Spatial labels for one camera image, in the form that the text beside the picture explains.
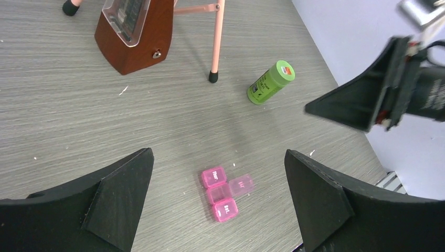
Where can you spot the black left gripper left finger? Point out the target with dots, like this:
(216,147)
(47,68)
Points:
(99,211)

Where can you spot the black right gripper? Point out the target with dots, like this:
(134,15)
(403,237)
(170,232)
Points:
(403,79)

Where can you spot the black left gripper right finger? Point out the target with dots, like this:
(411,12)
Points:
(337,212)

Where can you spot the green pill bottle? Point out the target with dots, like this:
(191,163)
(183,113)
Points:
(272,81)

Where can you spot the brown wooden metronome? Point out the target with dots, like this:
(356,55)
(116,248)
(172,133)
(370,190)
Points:
(134,34)

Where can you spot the pink music stand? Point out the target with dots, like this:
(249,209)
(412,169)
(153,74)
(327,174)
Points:
(215,38)

